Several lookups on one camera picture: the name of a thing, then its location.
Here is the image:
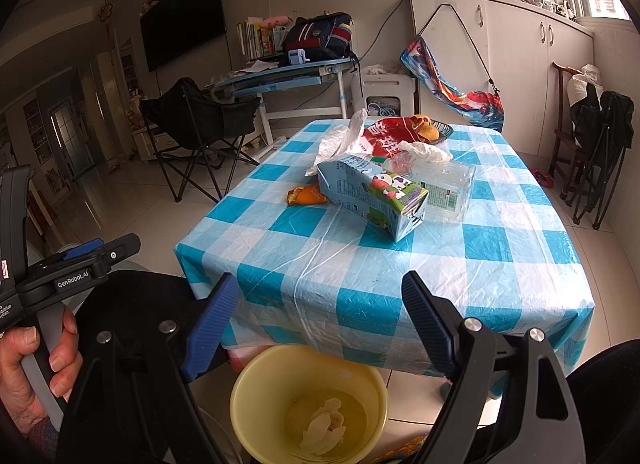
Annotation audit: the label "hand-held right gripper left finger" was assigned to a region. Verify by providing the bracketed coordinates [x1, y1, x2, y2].
[54, 273, 241, 464]

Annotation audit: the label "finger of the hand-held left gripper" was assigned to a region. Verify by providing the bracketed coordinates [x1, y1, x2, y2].
[94, 233, 142, 279]
[30, 239, 106, 281]

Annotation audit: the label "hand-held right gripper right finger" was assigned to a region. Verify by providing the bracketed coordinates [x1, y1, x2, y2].
[401, 271, 583, 464]

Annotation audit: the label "yellow plastic basin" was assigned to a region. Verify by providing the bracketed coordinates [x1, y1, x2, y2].
[230, 344, 390, 464]

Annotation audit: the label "clear plastic bottle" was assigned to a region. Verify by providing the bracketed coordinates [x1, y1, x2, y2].
[385, 156, 476, 223]

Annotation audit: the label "blue milk carton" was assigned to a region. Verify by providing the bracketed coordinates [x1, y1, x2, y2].
[316, 155, 430, 243]

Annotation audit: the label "long orange carrot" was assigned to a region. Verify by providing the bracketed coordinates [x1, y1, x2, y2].
[286, 184, 328, 207]

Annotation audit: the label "red snack bag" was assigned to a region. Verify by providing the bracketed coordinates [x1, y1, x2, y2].
[361, 116, 426, 161]

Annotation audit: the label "white plastic bag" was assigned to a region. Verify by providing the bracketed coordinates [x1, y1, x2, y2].
[305, 108, 367, 177]

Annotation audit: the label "person's left forearm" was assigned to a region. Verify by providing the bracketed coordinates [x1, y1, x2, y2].
[0, 414, 57, 464]

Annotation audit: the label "person's left hand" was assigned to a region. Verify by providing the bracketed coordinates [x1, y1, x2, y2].
[0, 306, 78, 440]

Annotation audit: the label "blue white checkered tablecloth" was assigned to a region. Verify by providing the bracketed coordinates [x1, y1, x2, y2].
[174, 118, 596, 380]

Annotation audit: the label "glass door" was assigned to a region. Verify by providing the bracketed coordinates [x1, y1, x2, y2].
[50, 98, 95, 179]

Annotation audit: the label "white television stand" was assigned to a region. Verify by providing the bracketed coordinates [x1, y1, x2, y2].
[131, 125, 168, 161]

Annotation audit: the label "brown knit slipper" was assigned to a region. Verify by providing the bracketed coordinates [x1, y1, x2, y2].
[372, 434, 428, 464]

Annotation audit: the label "black folding camp chair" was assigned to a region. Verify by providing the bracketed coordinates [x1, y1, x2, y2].
[139, 78, 261, 202]

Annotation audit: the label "person's right leg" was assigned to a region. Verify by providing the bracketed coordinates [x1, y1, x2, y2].
[565, 341, 640, 464]

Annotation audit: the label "wooden chair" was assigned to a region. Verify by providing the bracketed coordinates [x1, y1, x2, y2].
[550, 62, 601, 199]

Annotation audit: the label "loose papers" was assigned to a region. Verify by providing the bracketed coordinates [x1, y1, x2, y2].
[242, 58, 281, 74]

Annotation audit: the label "colourful printed hanging bag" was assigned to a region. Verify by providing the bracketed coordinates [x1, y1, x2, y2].
[400, 4, 506, 133]

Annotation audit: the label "white plastic stool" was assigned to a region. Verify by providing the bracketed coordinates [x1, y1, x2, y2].
[351, 72, 418, 117]

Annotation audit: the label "black flat television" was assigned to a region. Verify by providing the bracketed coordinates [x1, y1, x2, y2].
[140, 0, 227, 72]

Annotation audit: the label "blue study desk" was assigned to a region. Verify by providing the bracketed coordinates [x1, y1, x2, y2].
[210, 56, 353, 142]

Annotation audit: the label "row of books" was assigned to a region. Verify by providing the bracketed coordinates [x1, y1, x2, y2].
[236, 18, 288, 59]

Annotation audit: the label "thin plastic bag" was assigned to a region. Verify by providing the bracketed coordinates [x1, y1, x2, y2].
[367, 61, 408, 77]

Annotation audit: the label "white cabinet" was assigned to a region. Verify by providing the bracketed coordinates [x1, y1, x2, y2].
[406, 0, 596, 157]

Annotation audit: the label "white stuffed bag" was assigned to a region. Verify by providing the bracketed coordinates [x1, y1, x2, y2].
[566, 64, 601, 104]

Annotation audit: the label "dark blue backpack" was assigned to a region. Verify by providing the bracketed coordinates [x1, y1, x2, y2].
[282, 12, 358, 64]

